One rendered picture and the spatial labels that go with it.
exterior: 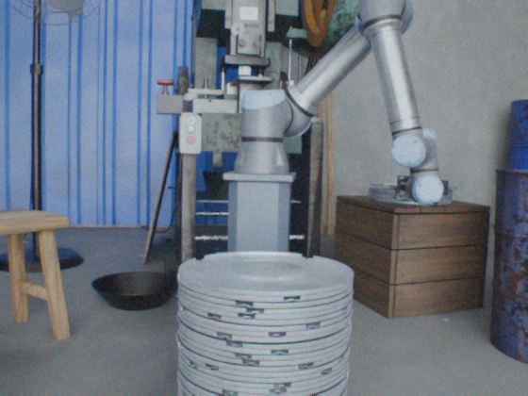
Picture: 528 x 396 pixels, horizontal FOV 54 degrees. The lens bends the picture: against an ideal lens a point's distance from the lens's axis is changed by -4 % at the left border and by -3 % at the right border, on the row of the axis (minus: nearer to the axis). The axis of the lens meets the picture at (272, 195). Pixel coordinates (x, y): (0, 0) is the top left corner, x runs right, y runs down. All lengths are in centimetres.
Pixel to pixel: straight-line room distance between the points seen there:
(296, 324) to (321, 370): 9
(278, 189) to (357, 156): 228
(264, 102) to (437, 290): 83
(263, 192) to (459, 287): 78
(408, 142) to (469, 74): 282
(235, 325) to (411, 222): 100
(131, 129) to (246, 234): 206
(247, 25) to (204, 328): 161
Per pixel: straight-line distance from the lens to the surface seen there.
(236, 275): 85
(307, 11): 267
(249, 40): 220
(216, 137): 201
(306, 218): 206
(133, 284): 193
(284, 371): 81
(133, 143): 337
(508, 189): 145
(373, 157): 369
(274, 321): 77
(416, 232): 169
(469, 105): 404
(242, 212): 140
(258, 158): 140
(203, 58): 245
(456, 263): 181
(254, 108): 142
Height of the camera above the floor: 52
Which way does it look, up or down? 5 degrees down
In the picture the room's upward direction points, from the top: 2 degrees clockwise
